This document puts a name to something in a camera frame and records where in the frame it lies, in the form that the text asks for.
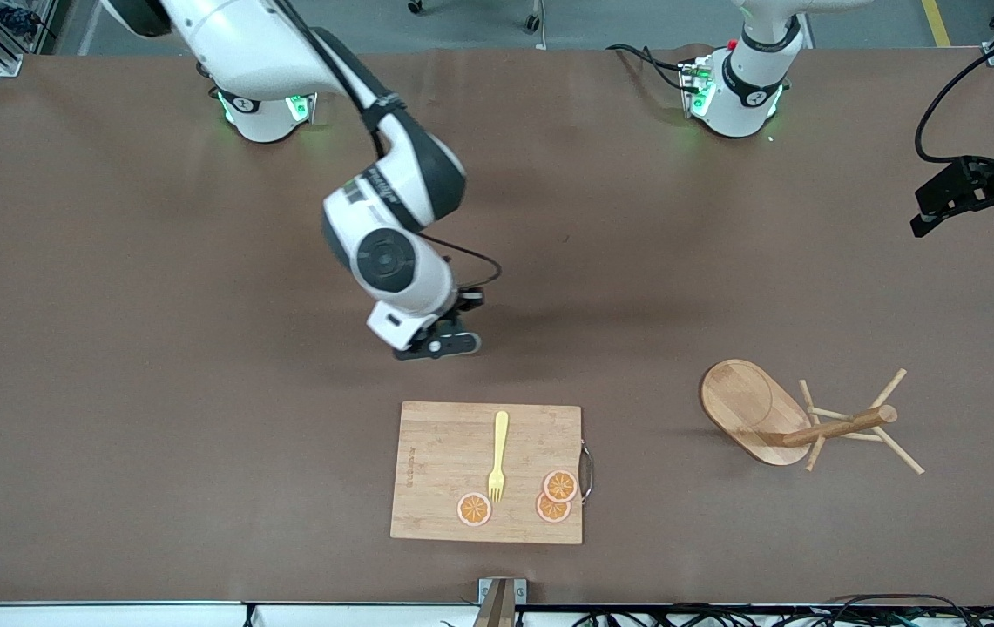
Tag wooden mug tree rack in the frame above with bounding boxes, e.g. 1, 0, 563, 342
700, 359, 926, 475

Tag yellow plastic fork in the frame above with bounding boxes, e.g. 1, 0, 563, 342
487, 411, 510, 504

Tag bamboo cutting board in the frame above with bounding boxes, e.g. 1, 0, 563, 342
390, 401, 595, 546

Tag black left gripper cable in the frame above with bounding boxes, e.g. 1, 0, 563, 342
914, 16, 994, 166

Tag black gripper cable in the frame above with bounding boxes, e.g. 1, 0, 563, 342
416, 230, 503, 289
914, 16, 994, 166

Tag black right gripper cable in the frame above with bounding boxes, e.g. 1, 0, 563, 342
416, 230, 503, 289

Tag aluminium frame post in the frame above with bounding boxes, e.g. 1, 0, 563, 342
477, 577, 528, 627

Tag tangled black cables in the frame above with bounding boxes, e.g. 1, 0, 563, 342
571, 595, 994, 627

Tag black arm base cable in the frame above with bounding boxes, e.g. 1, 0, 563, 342
605, 44, 698, 92

